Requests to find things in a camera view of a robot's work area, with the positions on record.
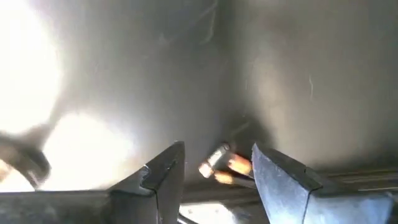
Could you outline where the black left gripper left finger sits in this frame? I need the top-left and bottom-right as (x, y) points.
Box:
(0, 141), (187, 224)

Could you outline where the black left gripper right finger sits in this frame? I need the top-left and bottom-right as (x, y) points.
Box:
(251, 142), (398, 224)

